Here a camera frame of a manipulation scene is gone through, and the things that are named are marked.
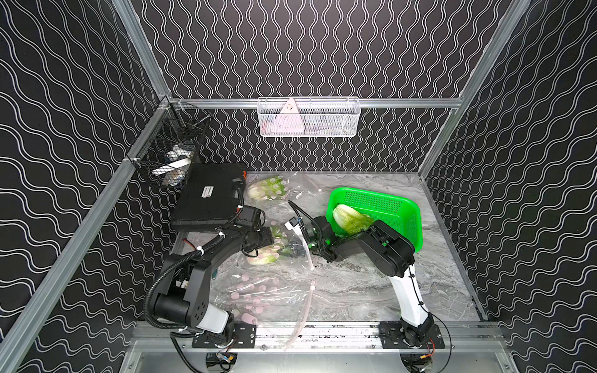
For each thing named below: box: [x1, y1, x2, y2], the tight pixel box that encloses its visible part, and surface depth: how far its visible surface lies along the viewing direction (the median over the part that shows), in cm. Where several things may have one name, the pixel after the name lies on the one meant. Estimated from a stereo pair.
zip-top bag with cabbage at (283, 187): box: [245, 173, 323, 203], surface depth 106 cm
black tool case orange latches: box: [171, 162, 248, 231], surface depth 106 cm
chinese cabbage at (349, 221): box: [332, 204, 374, 235], surface depth 97 cm
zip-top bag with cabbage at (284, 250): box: [245, 219, 315, 272], surface depth 85 cm
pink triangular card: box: [266, 97, 304, 134], surface depth 92 cm
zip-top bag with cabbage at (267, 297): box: [211, 272, 318, 351], surface depth 81 cm
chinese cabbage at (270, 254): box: [246, 225, 288, 266], surface depth 86 cm
